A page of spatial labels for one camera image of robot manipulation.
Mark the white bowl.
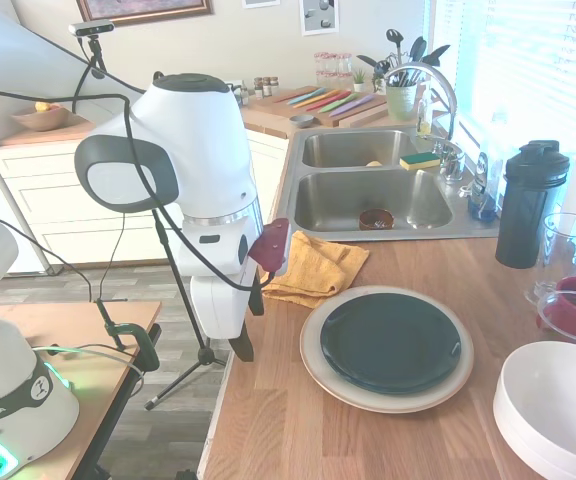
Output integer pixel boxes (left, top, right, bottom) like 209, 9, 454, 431
498, 340, 576, 466
492, 384, 576, 480

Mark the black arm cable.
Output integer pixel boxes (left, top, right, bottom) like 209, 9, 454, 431
0, 88, 279, 292

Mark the dark blue plate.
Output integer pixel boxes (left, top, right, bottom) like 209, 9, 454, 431
319, 292, 463, 395

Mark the yellow cloth towel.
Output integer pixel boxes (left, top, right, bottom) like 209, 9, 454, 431
262, 230, 370, 310

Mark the light wooden cutting board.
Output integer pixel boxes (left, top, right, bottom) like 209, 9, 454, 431
249, 85, 374, 120

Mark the clear glass pitcher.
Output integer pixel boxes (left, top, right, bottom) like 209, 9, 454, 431
524, 213, 576, 306

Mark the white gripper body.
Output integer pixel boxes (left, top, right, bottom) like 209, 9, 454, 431
190, 260, 261, 342

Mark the yellow green sponge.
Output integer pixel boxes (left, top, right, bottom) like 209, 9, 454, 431
399, 152, 441, 172

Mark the black slotted spoon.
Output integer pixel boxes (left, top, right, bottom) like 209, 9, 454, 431
386, 28, 405, 69

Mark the gray white poster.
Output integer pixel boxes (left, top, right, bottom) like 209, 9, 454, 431
301, 0, 340, 37

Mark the black turner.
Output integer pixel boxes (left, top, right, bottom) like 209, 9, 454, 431
356, 53, 387, 74

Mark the blue knife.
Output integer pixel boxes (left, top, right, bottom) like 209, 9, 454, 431
287, 87, 327, 107

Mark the black tripod stand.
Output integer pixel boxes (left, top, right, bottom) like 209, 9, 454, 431
83, 35, 229, 412

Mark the gray stereo camera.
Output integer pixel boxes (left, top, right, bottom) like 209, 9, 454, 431
68, 22, 115, 39

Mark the black serving spoon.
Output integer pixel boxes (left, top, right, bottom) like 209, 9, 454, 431
420, 44, 452, 69

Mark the chrome gooseneck faucet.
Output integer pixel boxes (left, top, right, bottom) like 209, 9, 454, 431
384, 63, 458, 144

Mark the yellow hand soap bottle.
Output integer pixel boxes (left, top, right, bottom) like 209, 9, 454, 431
416, 83, 433, 137

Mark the brown bowl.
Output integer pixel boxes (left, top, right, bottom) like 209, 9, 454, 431
358, 208, 395, 232

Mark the clear dish soap bottle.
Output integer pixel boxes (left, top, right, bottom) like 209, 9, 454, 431
467, 112, 509, 223

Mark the orange knife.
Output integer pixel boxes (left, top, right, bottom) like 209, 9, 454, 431
295, 89, 342, 110

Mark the dark trailing plant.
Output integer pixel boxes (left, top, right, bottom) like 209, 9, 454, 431
370, 60, 388, 95

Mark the wooden fruit bowl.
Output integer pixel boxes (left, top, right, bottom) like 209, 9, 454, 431
10, 102, 72, 132

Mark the black shaker bottle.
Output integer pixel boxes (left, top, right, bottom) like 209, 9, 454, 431
495, 139, 571, 270

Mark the wooden picture frame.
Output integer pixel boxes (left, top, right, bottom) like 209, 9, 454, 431
75, 0, 215, 29

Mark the green knife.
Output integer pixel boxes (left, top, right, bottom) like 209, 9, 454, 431
315, 90, 353, 113

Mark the black spatula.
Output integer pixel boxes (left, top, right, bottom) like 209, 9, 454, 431
407, 35, 428, 71

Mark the stainless steel double sink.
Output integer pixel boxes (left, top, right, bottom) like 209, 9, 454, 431
283, 125, 500, 242

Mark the chrome faucet handle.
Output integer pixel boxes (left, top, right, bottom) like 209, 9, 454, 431
437, 141, 467, 185

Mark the dark green clamp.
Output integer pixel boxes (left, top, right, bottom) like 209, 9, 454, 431
92, 297, 162, 374

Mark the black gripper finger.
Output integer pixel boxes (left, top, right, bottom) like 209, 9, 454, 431
228, 319, 256, 363
246, 264, 266, 318

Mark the maroon wrist camera mount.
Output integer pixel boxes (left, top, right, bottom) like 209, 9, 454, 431
247, 218, 290, 276

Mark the white window blind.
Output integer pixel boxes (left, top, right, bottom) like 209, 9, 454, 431
430, 0, 462, 116
460, 0, 576, 151

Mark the white drawer cabinet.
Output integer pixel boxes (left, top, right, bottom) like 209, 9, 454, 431
0, 112, 189, 277

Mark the green utensil crock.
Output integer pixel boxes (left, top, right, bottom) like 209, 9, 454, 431
385, 82, 418, 122

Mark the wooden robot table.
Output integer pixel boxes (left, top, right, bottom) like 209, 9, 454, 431
0, 299, 163, 480

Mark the beige dinner plate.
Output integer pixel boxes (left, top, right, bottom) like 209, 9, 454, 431
299, 284, 475, 415

